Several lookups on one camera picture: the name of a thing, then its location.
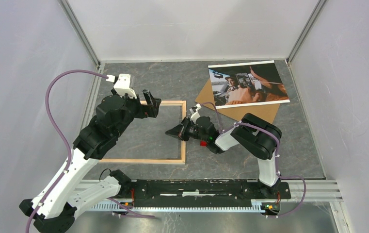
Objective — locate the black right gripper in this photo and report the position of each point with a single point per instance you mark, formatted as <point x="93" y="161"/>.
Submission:
<point x="176" y="131"/>

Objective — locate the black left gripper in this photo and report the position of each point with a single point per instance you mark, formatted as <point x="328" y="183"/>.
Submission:
<point x="146" y="110"/>

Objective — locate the light wooden picture frame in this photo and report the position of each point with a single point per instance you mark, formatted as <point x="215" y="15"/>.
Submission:
<point x="180" y="161"/>

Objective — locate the printed photo with white border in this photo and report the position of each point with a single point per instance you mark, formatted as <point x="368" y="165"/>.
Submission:
<point x="247" y="84"/>

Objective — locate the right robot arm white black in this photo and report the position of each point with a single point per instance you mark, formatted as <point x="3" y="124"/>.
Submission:
<point x="257" y="136"/>

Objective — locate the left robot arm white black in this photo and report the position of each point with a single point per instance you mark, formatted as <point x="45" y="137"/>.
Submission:
<point x="55" y="209"/>

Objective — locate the red and purple block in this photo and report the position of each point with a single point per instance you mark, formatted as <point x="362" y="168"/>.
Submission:
<point x="203" y="143"/>

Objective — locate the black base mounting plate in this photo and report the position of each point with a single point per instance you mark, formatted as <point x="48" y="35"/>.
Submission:
<point x="201" y="193"/>

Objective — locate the brown cardboard backing board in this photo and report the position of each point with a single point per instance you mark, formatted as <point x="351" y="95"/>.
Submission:
<point x="266" y="112"/>

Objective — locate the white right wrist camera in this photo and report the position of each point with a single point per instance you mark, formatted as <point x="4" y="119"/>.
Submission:
<point x="194" y="112"/>

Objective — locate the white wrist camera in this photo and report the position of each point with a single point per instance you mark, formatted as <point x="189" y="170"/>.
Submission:
<point x="122" y="85"/>
<point x="194" y="112"/>

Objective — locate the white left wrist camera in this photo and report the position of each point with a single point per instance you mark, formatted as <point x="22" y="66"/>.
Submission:
<point x="122" y="85"/>

